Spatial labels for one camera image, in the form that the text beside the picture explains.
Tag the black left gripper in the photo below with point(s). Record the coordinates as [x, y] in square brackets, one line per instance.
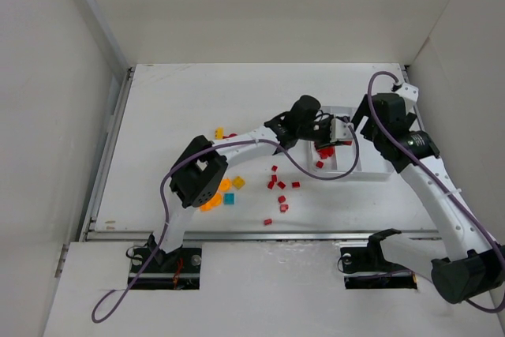
[326, 132]

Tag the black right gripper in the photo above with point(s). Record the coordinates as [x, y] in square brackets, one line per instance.
[363, 121]

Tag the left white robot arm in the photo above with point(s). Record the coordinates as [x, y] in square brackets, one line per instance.
[197, 173]

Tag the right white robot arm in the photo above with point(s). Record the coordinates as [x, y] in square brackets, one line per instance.
[471, 262]

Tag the red legos in tray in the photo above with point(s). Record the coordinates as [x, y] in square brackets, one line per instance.
[325, 153]

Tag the white sorting tray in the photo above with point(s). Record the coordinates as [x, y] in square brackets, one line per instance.
[370, 167]

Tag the yellow 2x4 lego brick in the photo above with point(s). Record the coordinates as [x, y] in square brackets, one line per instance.
[219, 133]

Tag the yellow 2x2 lego brick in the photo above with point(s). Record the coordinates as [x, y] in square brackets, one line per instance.
[238, 182]

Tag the orange D-shaped lego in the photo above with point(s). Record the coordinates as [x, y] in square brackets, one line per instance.
[225, 185]

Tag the teal 2x2 lego brick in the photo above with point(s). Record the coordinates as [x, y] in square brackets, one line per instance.
[229, 199]

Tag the orange lego pile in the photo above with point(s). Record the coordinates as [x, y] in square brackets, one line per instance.
[214, 202]

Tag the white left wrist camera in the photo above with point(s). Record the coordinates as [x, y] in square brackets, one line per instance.
[340, 130]

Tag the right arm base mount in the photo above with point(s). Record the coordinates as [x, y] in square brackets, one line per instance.
[364, 270]

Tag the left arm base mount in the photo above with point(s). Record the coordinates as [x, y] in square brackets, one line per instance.
[178, 270]

